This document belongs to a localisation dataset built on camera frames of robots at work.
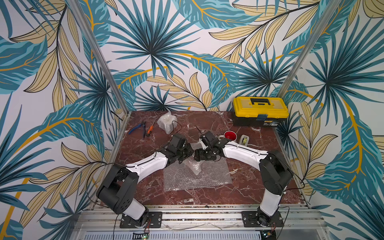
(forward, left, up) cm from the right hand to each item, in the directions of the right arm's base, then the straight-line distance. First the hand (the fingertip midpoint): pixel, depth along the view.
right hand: (199, 156), depth 90 cm
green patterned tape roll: (+11, -30, 0) cm, 32 cm away
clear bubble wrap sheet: (+23, +21, +5) cm, 32 cm away
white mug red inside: (+14, -21, +1) cm, 26 cm away
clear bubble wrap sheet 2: (-9, +5, -5) cm, 11 cm away
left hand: (+1, +3, +5) cm, 6 cm away
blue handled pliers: (+29, +42, -4) cm, 52 cm away
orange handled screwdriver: (+26, +34, -4) cm, 43 cm away
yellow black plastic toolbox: (+27, -41, +10) cm, 50 cm away
